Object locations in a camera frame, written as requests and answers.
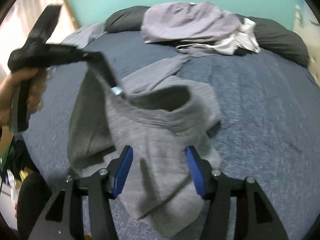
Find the beige curtain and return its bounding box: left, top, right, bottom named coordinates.
left=1, top=0, right=75, bottom=77

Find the white garment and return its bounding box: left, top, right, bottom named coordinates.
left=212, top=18, right=260, bottom=56

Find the light lilac-grey garment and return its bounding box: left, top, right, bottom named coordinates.
left=140, top=2, right=241, bottom=43

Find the cream tufted headboard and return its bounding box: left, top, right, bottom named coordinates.
left=293, top=2, right=320, bottom=85

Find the long dark grey pillow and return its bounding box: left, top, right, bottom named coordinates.
left=105, top=6, right=310, bottom=68

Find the wooden window frame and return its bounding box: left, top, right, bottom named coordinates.
left=63, top=0, right=81, bottom=30

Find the person's left hand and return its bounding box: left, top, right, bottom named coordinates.
left=1, top=68, right=48, bottom=126

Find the dark blue bed sheet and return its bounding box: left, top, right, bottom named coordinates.
left=22, top=31, right=320, bottom=240

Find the light grey blanket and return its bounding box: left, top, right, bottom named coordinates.
left=61, top=22, right=105, bottom=49

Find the grey sweatshirt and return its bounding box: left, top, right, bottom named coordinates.
left=67, top=55, right=221, bottom=236

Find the grey hoodie with drawstring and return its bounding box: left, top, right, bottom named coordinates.
left=175, top=43, right=220, bottom=57

